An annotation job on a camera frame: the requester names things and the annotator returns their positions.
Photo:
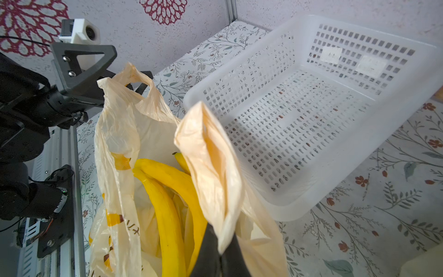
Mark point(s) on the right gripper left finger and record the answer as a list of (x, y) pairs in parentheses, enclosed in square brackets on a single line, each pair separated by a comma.
[(208, 261)]

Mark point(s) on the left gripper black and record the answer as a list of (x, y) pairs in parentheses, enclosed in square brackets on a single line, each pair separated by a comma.
[(78, 67)]

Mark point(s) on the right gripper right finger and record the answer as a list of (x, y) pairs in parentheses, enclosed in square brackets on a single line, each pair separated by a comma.
[(232, 262)]

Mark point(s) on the single yellow banana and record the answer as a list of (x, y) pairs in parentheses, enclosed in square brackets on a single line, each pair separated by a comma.
[(170, 235)]

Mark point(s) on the beige plastic bag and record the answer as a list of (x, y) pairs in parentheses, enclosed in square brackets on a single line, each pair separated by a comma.
[(175, 202)]

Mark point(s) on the orange-yellow banana bunch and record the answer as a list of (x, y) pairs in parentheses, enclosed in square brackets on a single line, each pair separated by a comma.
[(181, 183)]

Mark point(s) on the white plastic bag lemon print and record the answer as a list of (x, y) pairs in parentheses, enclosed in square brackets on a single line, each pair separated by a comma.
[(428, 264)]

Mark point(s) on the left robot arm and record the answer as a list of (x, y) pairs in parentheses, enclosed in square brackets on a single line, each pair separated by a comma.
[(21, 139)]

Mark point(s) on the white perforated plastic basket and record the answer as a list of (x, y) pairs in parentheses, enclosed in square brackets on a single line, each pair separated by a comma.
[(308, 103)]

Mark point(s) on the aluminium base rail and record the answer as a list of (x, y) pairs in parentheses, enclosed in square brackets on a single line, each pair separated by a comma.
[(53, 243)]

